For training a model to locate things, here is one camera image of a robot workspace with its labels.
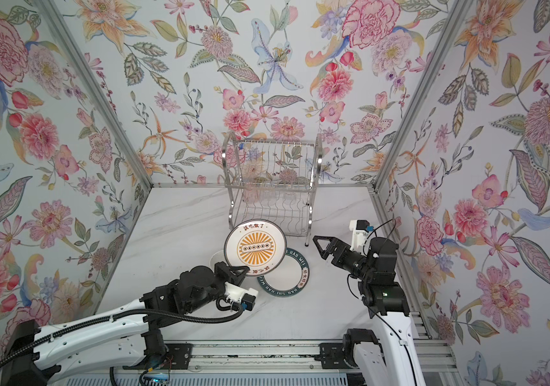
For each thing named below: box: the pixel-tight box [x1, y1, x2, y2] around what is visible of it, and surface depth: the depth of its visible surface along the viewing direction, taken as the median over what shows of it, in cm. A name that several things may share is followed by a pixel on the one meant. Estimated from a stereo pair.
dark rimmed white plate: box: [257, 247, 310, 298], surface depth 90 cm
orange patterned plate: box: [223, 218, 288, 277], surface depth 78 cm
